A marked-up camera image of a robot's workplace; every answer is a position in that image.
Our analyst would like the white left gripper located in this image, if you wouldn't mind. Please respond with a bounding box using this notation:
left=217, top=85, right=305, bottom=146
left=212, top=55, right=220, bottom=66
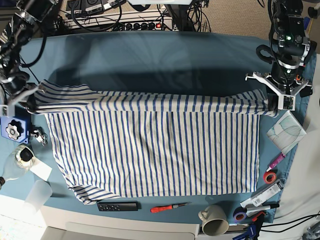
left=245, top=72, right=313, bottom=113

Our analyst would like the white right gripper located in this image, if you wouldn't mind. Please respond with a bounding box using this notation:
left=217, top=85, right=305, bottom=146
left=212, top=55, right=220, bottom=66
left=0, top=83, right=40, bottom=116

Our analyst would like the blue white striped T-shirt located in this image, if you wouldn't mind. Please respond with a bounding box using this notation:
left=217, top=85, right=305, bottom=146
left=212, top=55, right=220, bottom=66
left=34, top=81, right=278, bottom=205

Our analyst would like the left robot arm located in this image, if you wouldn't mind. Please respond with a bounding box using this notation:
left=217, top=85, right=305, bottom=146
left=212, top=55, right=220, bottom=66
left=245, top=0, right=317, bottom=111

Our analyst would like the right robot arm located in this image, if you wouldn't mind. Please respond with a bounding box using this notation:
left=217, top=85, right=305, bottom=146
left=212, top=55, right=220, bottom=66
left=0, top=0, right=59, bottom=117

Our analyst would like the blue box with black knob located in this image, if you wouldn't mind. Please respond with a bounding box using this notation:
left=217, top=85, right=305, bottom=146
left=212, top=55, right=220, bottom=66
left=0, top=107, right=31, bottom=144

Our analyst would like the black square pad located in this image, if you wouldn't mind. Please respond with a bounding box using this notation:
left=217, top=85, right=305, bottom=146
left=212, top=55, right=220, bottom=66
left=299, top=86, right=313, bottom=98

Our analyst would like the blue table cloth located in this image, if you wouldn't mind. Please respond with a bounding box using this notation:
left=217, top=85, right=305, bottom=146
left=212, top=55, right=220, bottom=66
left=0, top=31, right=317, bottom=223

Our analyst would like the leaf pattern napkin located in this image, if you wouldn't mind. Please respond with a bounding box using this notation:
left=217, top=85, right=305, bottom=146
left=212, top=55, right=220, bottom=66
left=266, top=110, right=307, bottom=155

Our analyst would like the purple glue tube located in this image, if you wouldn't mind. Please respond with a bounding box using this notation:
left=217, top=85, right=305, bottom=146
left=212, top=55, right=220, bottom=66
left=266, top=153, right=286, bottom=172

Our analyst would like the white paper card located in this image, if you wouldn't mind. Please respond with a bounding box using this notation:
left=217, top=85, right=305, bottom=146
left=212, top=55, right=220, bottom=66
left=30, top=159, right=52, bottom=181

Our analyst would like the red tape roll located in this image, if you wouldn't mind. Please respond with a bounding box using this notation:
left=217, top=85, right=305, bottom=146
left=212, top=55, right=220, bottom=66
left=263, top=170, right=277, bottom=185

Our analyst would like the translucent plastic cup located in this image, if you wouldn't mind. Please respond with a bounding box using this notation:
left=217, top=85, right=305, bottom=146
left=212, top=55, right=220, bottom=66
left=23, top=180, right=53, bottom=215

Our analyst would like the barcode labelled package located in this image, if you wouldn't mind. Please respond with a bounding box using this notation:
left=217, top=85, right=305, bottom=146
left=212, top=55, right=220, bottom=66
left=240, top=178, right=286, bottom=208

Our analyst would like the purple tape roll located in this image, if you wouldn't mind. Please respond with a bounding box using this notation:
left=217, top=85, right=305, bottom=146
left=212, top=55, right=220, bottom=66
left=233, top=207, right=247, bottom=223

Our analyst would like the blue black bar clamp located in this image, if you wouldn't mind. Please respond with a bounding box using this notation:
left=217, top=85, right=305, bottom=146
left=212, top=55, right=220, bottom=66
left=232, top=211, right=266, bottom=240

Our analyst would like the beige ceramic mug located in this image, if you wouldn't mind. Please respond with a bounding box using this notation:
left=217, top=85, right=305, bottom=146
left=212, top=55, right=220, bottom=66
left=198, top=204, right=229, bottom=237

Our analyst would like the black remote control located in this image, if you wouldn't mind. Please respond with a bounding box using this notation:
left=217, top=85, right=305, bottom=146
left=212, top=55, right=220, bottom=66
left=97, top=201, right=139, bottom=212

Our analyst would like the black power strip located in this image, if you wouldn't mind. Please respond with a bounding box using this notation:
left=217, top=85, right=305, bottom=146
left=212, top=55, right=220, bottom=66
left=110, top=22, right=167, bottom=32

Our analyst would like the small metal chain keyring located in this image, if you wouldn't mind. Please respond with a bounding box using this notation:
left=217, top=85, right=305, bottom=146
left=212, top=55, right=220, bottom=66
left=30, top=128, right=48, bottom=146

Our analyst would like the red handled screwdriver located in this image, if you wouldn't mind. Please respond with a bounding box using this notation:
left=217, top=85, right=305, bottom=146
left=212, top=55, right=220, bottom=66
left=150, top=202, right=190, bottom=214

